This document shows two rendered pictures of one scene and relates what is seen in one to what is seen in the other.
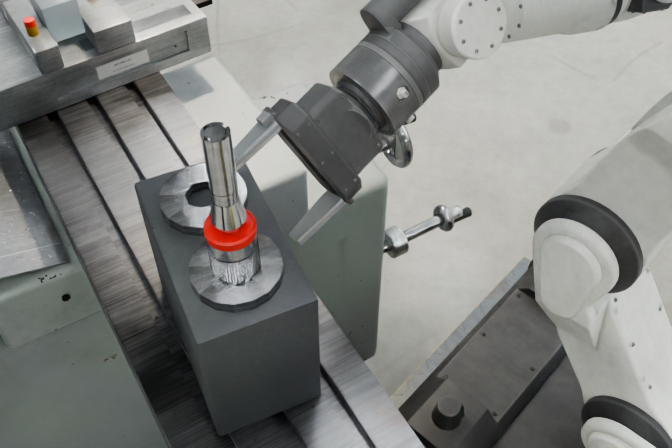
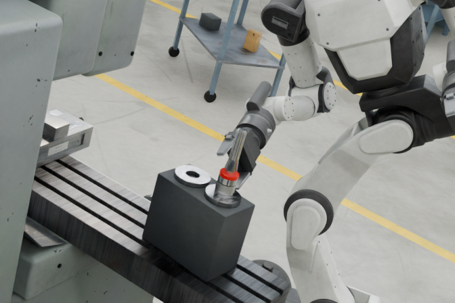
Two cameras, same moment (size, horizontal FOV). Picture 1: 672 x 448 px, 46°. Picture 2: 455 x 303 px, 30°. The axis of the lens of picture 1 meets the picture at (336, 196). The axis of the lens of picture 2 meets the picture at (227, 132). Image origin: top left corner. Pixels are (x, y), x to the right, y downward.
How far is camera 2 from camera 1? 1.54 m
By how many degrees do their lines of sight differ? 36
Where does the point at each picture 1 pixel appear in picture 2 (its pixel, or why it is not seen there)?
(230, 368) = (225, 235)
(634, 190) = (330, 180)
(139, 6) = not seen: hidden behind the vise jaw
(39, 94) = not seen: hidden behind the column
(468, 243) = not seen: outside the picture
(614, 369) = (319, 281)
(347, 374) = (241, 261)
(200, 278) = (214, 197)
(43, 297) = (53, 263)
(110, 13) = (57, 120)
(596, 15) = (309, 112)
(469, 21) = (286, 106)
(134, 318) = (138, 248)
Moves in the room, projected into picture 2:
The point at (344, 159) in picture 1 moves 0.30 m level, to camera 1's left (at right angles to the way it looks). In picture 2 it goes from (252, 155) to (141, 153)
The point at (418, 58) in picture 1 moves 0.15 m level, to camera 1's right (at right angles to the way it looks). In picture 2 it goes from (271, 118) to (319, 120)
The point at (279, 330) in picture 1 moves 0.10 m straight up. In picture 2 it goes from (242, 218) to (254, 182)
